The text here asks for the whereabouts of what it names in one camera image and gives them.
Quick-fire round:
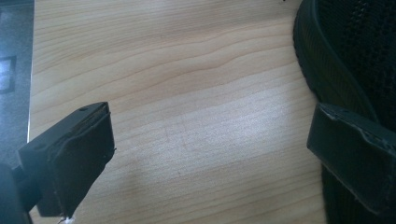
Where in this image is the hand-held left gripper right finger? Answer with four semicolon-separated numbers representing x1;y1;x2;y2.
306;102;396;217

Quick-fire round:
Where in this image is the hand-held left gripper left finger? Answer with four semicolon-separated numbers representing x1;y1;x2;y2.
17;101;117;219

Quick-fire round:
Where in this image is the black mesh shoe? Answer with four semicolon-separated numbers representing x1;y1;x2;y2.
292;0;396;224

